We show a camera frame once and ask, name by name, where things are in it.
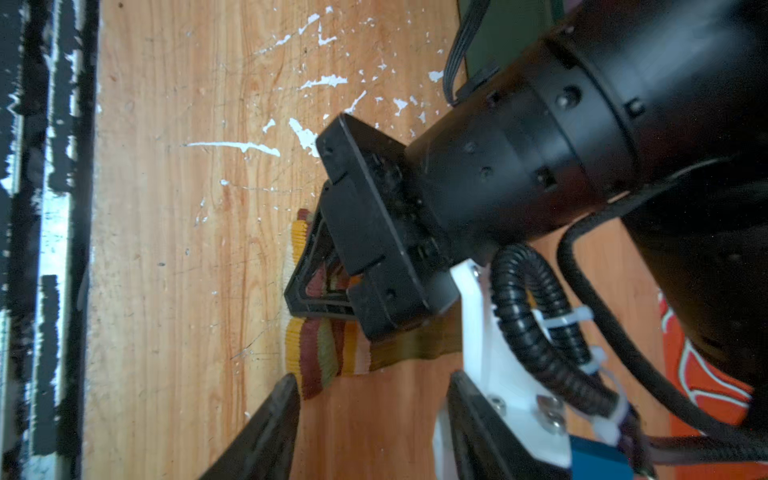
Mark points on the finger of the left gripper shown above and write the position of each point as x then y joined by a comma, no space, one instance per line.
309,292

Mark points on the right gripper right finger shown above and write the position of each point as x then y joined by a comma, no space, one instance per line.
483,446

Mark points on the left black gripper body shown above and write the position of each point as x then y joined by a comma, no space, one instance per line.
373,216

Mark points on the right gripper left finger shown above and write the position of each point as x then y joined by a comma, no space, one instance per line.
264,448

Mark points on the green striped sock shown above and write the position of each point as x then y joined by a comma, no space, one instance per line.
317,351

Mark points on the green divided plastic tray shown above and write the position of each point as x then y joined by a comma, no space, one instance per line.
508,27

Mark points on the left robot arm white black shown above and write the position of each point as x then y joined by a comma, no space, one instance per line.
650,112

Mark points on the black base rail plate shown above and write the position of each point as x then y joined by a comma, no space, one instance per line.
48,66

